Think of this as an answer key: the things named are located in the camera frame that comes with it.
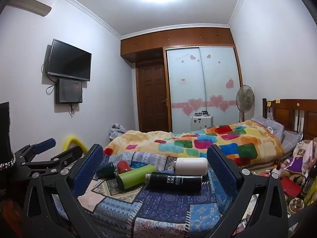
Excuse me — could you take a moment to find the white bedside cabinet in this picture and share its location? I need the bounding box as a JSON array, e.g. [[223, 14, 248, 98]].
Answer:
[[190, 115, 214, 131]]

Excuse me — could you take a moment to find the standing electric fan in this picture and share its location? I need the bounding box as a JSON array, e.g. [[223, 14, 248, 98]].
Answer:
[[236, 85, 254, 123]]

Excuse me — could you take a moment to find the wall-mounted black television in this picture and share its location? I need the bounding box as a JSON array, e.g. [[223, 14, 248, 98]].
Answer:
[[47, 39, 92, 82]]

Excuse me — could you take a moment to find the pink plastic bag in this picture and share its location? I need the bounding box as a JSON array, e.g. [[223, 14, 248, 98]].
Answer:
[[303, 137, 317, 171]]

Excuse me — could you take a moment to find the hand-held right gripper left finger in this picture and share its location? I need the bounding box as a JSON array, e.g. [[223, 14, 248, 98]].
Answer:
[[22, 144, 104, 238]]

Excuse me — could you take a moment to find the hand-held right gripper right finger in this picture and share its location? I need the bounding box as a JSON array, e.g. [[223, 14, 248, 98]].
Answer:
[[207, 144, 289, 238]]

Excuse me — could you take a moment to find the white insulated cup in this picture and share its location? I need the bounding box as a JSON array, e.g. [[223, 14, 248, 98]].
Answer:
[[173, 157, 209, 176]]

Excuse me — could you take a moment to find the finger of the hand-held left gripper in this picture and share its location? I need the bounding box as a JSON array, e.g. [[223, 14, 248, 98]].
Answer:
[[14, 138, 57, 164], [21, 145, 84, 177]]

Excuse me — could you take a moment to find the small wall-mounted black monitor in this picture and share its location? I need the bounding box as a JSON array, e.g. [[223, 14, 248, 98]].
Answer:
[[55, 78, 84, 105]]

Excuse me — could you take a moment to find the red cup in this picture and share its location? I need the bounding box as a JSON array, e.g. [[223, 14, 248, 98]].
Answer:
[[117, 161, 132, 174]]

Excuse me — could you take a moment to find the white sliding wardrobe with hearts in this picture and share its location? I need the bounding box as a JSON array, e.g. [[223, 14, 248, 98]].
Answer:
[[165, 46, 244, 135]]

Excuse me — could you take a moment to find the wooden overhead cabinet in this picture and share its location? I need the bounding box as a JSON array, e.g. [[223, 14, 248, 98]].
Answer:
[[120, 27, 236, 64]]

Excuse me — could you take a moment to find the grey clothes pile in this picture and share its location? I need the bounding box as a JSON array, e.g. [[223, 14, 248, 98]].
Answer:
[[110, 123, 127, 139]]

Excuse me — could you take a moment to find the white air conditioner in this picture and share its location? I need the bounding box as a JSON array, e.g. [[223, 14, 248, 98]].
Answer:
[[9, 0, 53, 17]]

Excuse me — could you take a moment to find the colourful patchwork blanket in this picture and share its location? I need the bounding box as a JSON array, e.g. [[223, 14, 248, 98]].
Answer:
[[104, 120, 286, 167]]

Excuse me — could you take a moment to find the patterned blue quilt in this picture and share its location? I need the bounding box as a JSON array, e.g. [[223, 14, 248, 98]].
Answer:
[[51, 151, 250, 238]]

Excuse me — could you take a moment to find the grey checked pillow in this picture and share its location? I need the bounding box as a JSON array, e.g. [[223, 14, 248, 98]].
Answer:
[[282, 130, 303, 154]]

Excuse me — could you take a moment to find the red box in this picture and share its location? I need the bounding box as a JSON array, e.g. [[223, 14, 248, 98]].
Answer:
[[281, 177, 303, 197]]

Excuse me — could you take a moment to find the black television cable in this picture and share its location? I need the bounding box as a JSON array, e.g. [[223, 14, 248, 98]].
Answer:
[[41, 57, 56, 96]]

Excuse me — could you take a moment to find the lime green cup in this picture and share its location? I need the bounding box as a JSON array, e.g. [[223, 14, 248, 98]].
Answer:
[[116, 165, 157, 190]]

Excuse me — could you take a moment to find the grey patterned pillow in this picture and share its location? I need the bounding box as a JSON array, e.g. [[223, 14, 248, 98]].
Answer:
[[250, 115, 284, 142]]

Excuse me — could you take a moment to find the black insulated cup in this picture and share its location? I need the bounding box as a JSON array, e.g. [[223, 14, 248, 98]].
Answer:
[[145, 172, 210, 195]]

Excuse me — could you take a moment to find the plush doll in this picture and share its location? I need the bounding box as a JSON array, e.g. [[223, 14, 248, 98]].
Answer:
[[277, 141, 313, 179]]

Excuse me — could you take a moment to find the brown wooden door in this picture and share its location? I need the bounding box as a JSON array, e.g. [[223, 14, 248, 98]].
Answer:
[[136, 63, 172, 133]]

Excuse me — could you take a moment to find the wooden bed headboard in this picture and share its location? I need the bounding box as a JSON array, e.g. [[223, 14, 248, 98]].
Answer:
[[263, 99, 317, 141]]

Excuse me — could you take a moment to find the dark green cup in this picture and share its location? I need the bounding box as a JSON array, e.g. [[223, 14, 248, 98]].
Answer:
[[96, 162, 116, 179]]

